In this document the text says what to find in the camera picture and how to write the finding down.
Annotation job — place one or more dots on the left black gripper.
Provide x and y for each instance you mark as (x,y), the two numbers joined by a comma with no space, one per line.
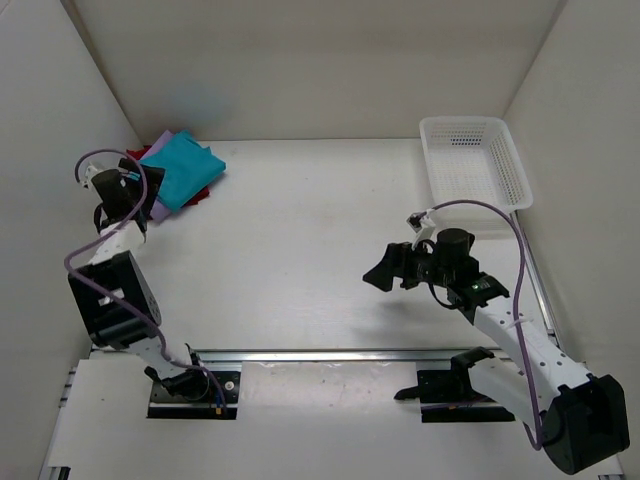
(155,176)

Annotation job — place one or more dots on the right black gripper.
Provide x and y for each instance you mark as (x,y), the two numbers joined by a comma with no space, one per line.
(397,262)

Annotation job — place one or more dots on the red t shirt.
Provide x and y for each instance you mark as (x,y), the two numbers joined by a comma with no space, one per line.
(197,197)

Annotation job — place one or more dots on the teal cloth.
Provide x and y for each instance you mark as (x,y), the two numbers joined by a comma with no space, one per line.
(185,167)

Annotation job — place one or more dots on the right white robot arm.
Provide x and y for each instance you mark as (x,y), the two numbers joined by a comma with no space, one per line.
(582,418)

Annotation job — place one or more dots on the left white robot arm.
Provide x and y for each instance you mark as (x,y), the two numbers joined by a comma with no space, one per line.
(114,300)

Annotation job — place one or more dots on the white plastic basket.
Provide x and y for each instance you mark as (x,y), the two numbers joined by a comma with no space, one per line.
(474,158)

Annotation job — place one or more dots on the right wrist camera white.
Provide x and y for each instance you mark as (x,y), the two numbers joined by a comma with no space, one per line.
(422,225)

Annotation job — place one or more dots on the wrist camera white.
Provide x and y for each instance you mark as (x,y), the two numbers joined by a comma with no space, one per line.
(422,225)
(90,172)

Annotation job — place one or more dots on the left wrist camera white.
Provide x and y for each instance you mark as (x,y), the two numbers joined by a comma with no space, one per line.
(90,172)

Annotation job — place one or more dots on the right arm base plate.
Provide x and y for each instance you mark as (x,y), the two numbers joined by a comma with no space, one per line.
(443,399)

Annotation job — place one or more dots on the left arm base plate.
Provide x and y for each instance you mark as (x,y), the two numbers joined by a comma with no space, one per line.
(192,396)

